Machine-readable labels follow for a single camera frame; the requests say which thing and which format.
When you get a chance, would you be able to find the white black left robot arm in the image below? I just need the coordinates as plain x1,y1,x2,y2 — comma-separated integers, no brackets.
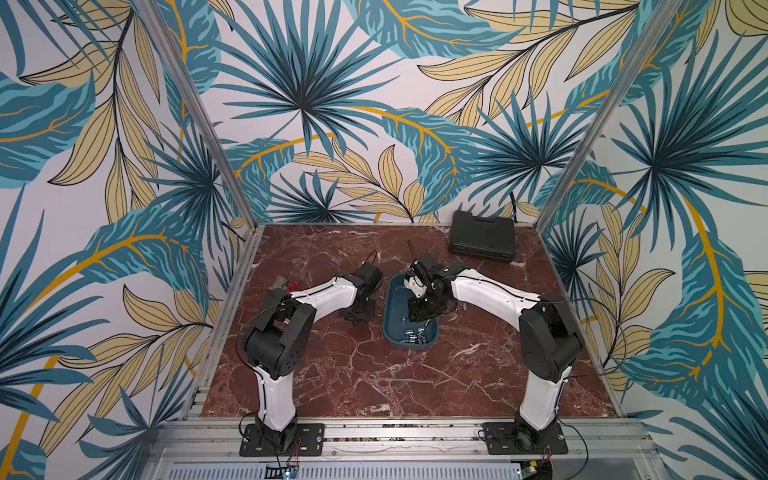
243,265,383,434

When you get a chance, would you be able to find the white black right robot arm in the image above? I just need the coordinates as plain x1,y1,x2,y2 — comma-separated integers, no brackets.
404,254,584,432

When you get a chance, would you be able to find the teal plastic storage box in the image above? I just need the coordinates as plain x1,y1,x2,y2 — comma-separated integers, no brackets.
382,274,439,351

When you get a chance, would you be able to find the black plastic tool case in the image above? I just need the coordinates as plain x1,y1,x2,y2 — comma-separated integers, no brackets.
449,210,517,263

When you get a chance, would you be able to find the grey valve with red handwheel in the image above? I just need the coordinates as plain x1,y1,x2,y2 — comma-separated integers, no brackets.
268,275,301,293

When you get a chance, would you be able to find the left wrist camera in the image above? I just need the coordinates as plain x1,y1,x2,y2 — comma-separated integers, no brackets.
353,262,383,296

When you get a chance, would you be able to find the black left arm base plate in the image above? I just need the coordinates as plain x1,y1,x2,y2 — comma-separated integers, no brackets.
239,422,325,458

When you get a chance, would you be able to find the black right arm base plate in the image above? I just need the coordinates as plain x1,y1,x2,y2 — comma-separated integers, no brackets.
480,420,569,457

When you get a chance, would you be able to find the aluminium front rail frame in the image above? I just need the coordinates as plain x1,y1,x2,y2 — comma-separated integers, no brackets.
139,418,671,479

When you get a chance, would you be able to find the aluminium right corner post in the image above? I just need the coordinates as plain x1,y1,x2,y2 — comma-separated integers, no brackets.
535,0,683,233

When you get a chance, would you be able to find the aluminium corner post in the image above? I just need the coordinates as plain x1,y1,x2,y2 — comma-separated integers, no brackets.
535,0,683,233
134,0,258,232

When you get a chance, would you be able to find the aluminium left corner post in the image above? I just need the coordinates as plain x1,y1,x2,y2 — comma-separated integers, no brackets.
134,0,258,232

